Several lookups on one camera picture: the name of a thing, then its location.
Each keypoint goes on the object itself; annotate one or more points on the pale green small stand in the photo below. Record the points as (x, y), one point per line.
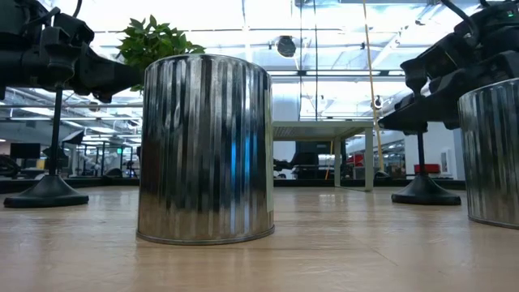
(316, 130)

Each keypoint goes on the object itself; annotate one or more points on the labelled corrugated steel cylinder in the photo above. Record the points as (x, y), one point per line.
(202, 162)

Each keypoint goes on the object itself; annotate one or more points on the black studio lamp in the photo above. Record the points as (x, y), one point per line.
(74, 138)

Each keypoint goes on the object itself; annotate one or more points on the green potted plant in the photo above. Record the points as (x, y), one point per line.
(150, 44)

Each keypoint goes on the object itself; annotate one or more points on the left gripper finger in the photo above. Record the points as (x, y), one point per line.
(109, 75)
(104, 95)

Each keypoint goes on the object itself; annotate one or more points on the black computer monitor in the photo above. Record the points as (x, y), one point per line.
(25, 150)

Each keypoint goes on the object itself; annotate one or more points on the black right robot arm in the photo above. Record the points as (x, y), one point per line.
(498, 20)

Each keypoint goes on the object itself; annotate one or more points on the black table edge rail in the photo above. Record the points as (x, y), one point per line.
(105, 184)

